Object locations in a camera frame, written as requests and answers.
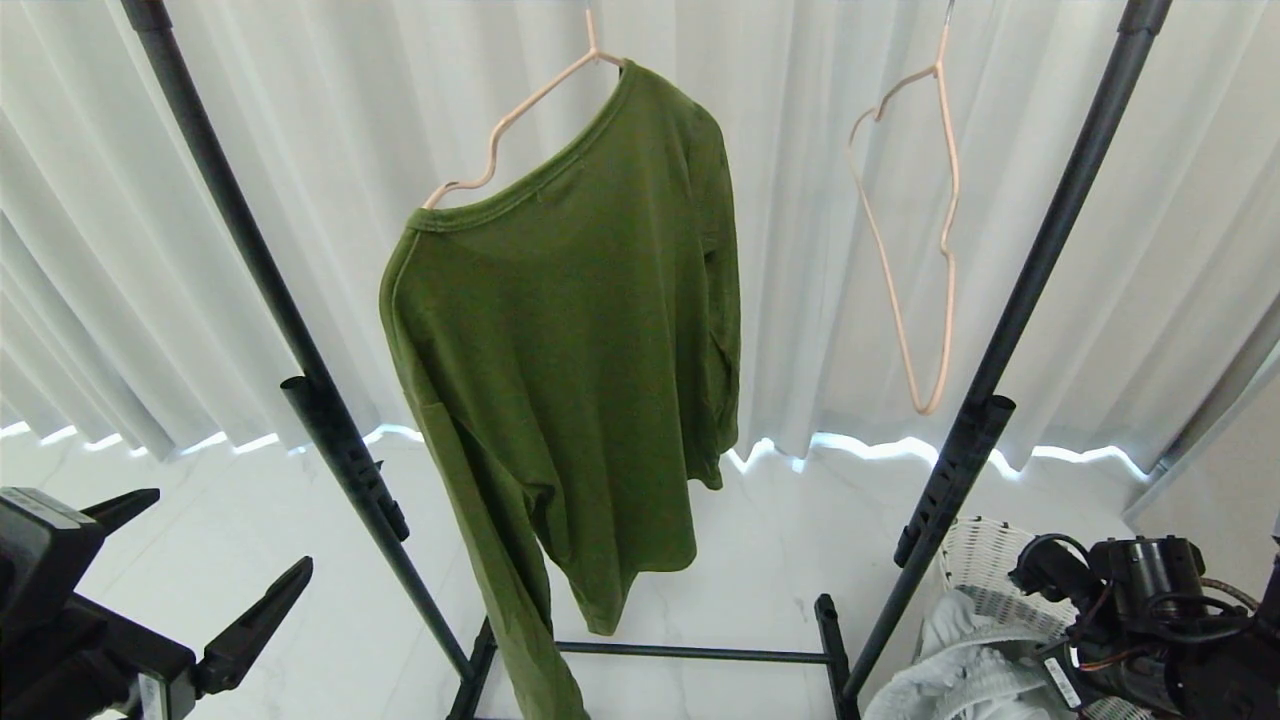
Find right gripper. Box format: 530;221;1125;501
1035;625;1201;720

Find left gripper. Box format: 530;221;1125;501
0;488;314;720

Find pale grey shorts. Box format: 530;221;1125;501
865;590;1076;720

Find green long-sleeved shirt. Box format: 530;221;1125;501
378;60;743;720

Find pink clothes hanger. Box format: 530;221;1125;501
422;8;626;211
847;0;961;416

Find white laundry basket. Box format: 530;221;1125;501
938;517;1261;720

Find black clothes rack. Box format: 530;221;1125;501
120;0;1173;720

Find white curtain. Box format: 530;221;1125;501
0;0;1280;481

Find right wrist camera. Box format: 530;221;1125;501
1008;540;1096;611

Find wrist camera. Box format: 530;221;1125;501
1008;540;1096;611
0;487;106;646

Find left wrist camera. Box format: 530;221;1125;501
0;487;106;646

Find black cable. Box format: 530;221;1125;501
1015;533;1096;576

